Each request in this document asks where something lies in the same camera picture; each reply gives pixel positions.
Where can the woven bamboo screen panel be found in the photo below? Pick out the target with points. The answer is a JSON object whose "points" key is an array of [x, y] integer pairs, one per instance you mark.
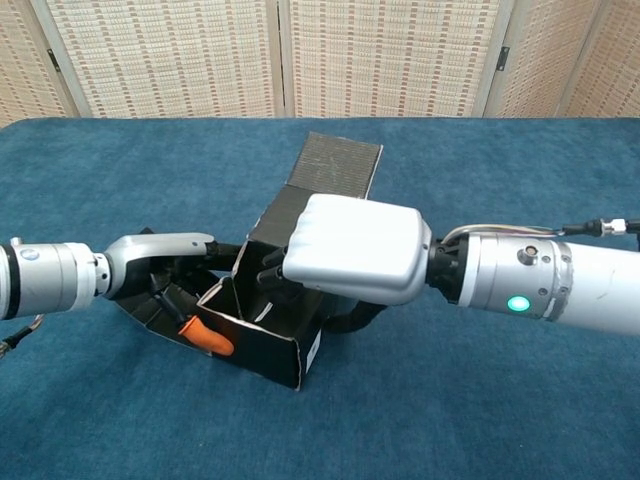
{"points": [[170, 55], [390, 55], [540, 55], [25, 65], [610, 65]]}

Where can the blue felt table cover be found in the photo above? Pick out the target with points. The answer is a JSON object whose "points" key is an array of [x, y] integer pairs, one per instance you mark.
{"points": [[450, 400]]}

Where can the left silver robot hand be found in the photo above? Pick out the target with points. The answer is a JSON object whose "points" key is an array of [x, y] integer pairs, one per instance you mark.
{"points": [[150, 247]]}

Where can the black foldable cardboard box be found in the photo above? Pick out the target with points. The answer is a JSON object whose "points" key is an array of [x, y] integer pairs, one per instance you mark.
{"points": [[335, 165]]}

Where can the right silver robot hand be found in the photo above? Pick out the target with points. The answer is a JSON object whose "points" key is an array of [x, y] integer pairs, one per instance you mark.
{"points": [[360, 245]]}

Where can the black screen hinge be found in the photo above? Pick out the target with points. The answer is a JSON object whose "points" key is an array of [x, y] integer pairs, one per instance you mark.
{"points": [[504, 56], [53, 58]]}

